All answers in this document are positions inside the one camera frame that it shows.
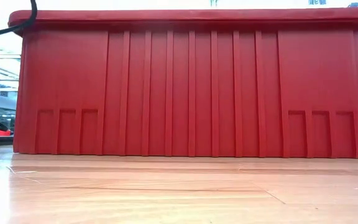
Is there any red ribbed plastic bin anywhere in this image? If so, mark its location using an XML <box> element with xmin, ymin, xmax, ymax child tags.
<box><xmin>7</xmin><ymin>7</ymin><xmax>358</xmax><ymax>159</ymax></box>

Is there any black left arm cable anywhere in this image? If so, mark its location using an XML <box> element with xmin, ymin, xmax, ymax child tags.
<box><xmin>0</xmin><ymin>0</ymin><xmax>39</xmax><ymax>40</ymax></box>

